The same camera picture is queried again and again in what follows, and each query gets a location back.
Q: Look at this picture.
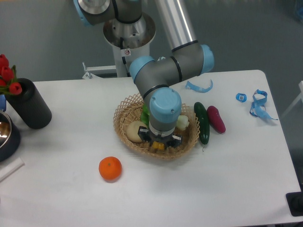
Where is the black device at table corner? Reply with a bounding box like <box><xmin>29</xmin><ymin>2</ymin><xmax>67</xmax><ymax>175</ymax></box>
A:
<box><xmin>286</xmin><ymin>192</ymin><xmax>303</xmax><ymax>217</ymax></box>

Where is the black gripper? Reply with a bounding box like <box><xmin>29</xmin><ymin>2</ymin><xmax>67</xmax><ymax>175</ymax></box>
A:
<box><xmin>138</xmin><ymin>126</ymin><xmax>183</xmax><ymax>147</ymax></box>

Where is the yellow bell pepper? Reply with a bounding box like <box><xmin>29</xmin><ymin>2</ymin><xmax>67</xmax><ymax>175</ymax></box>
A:
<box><xmin>152</xmin><ymin>141</ymin><xmax>165</xmax><ymax>150</ymax></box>

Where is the dark metal bowl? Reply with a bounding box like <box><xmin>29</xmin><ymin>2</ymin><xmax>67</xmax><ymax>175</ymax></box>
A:
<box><xmin>0</xmin><ymin>111</ymin><xmax>21</xmax><ymax>162</ymax></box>

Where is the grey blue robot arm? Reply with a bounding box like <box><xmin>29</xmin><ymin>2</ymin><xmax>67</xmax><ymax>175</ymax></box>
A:
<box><xmin>74</xmin><ymin>0</ymin><xmax>214</xmax><ymax>147</ymax></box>

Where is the dark green cucumber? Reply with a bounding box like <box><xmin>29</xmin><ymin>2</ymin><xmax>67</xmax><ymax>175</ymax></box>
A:
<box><xmin>194</xmin><ymin>102</ymin><xmax>210</xmax><ymax>151</ymax></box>

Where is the magenta sweet potato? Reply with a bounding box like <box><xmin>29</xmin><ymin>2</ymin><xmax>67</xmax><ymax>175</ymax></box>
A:
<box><xmin>207</xmin><ymin>106</ymin><xmax>226</xmax><ymax>134</ymax></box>

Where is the woven wicker basket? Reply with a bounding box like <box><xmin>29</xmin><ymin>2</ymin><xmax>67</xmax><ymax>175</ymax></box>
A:
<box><xmin>113</xmin><ymin>93</ymin><xmax>200</xmax><ymax>159</ymax></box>

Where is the curved blue tape strip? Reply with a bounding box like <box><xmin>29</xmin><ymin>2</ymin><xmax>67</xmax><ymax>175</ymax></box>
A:
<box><xmin>185</xmin><ymin>80</ymin><xmax>213</xmax><ymax>93</ymax></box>

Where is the tangled blue tape ribbon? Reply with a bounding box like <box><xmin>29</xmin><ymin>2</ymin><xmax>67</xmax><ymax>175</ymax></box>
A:
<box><xmin>249</xmin><ymin>89</ymin><xmax>278</xmax><ymax>120</ymax></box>

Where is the beige round onion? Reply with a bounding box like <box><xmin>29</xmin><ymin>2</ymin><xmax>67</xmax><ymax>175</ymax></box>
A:
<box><xmin>126</xmin><ymin>121</ymin><xmax>147</xmax><ymax>143</ymax></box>

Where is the white plastic bar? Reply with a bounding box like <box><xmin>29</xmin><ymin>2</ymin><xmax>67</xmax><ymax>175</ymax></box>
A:
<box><xmin>0</xmin><ymin>157</ymin><xmax>25</xmax><ymax>182</ymax></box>

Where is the green bok choy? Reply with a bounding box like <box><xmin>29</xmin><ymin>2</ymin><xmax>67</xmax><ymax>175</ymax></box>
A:
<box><xmin>140</xmin><ymin>104</ymin><xmax>150</xmax><ymax>127</ymax></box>

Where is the white frame at right edge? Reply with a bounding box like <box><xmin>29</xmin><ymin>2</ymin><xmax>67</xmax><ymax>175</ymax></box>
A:
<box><xmin>281</xmin><ymin>81</ymin><xmax>303</xmax><ymax>118</ymax></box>

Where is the small blue tape roll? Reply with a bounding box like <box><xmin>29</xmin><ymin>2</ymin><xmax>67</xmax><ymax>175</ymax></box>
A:
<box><xmin>235</xmin><ymin>93</ymin><xmax>247</xmax><ymax>103</ymax></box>

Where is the blue object at left edge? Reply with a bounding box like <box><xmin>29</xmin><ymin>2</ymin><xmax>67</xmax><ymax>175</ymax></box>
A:
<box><xmin>0</xmin><ymin>95</ymin><xmax>7</xmax><ymax>112</ymax></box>

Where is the orange mandarin fruit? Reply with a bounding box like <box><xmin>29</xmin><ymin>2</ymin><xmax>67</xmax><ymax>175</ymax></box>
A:
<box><xmin>98</xmin><ymin>157</ymin><xmax>122</xmax><ymax>181</ymax></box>

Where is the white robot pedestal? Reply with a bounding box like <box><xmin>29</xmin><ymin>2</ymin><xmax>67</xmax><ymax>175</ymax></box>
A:
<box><xmin>83</xmin><ymin>12</ymin><xmax>156</xmax><ymax>79</ymax></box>

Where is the red tulip bouquet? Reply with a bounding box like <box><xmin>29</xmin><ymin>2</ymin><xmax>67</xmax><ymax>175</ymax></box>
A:
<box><xmin>0</xmin><ymin>54</ymin><xmax>22</xmax><ymax>96</ymax></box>

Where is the black cylindrical vase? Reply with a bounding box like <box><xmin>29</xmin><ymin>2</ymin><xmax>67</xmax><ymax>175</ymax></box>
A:
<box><xmin>5</xmin><ymin>78</ymin><xmax>52</xmax><ymax>129</ymax></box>

